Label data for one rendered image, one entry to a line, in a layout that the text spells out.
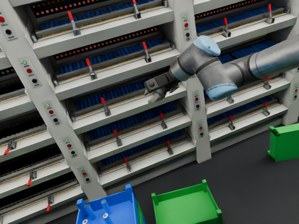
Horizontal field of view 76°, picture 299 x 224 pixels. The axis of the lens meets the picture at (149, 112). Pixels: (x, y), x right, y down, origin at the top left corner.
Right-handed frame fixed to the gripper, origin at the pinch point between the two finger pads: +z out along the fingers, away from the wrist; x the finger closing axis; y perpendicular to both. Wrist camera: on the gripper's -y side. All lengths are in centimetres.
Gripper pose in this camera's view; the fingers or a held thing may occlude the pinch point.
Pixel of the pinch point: (147, 98)
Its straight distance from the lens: 88.6
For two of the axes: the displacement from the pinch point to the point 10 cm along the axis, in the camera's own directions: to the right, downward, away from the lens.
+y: 7.1, -2.1, 6.8
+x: -4.5, -8.7, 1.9
